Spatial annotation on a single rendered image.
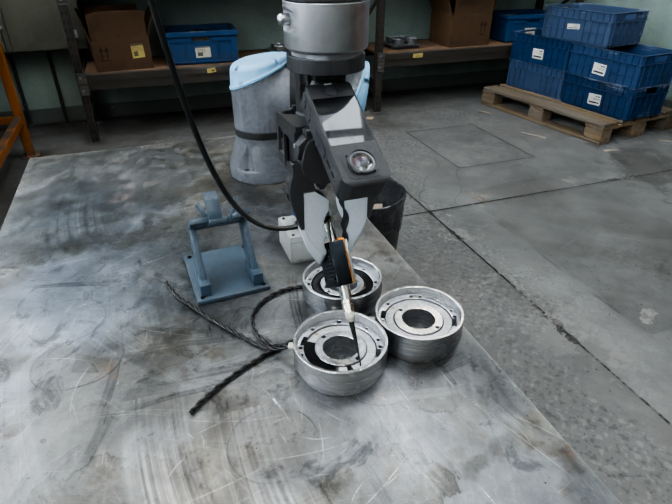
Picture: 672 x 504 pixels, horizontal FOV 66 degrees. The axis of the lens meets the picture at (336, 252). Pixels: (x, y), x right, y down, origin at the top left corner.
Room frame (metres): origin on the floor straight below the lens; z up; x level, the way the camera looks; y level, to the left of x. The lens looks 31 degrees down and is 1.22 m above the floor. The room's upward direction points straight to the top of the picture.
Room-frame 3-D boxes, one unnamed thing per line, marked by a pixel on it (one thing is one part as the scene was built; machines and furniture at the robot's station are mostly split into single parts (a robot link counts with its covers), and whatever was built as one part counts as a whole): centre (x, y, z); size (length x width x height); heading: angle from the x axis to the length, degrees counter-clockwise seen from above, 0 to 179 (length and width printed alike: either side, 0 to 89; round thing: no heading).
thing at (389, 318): (0.49, -0.10, 0.82); 0.08 x 0.08 x 0.02
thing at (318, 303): (0.57, -0.01, 0.82); 0.10 x 0.10 x 0.04
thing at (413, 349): (0.49, -0.10, 0.82); 0.10 x 0.10 x 0.04
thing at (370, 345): (0.44, 0.00, 0.82); 0.08 x 0.08 x 0.02
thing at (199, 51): (4.04, 1.00, 0.56); 0.52 x 0.38 x 0.22; 107
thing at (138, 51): (3.83, 1.50, 0.64); 0.49 x 0.40 x 0.37; 115
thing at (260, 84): (1.03, 0.14, 0.97); 0.13 x 0.12 x 0.14; 90
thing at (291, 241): (0.71, 0.05, 0.82); 0.08 x 0.07 x 0.05; 20
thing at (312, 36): (0.49, 0.01, 1.15); 0.08 x 0.08 x 0.05
